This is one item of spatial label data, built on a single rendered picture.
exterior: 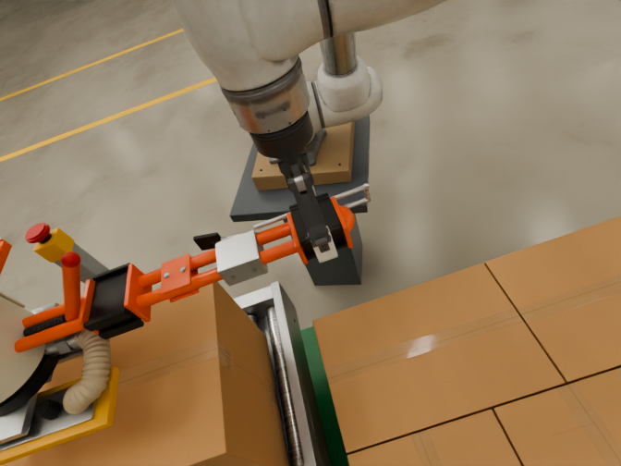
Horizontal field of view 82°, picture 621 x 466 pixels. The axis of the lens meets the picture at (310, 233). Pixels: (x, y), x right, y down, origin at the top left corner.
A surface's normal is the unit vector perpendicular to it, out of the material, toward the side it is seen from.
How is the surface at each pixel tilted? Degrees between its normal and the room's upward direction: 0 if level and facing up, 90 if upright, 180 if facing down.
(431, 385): 0
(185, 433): 0
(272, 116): 90
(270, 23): 92
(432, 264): 0
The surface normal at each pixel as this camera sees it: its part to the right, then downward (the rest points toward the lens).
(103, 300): -0.25, -0.61
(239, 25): 0.19, 0.74
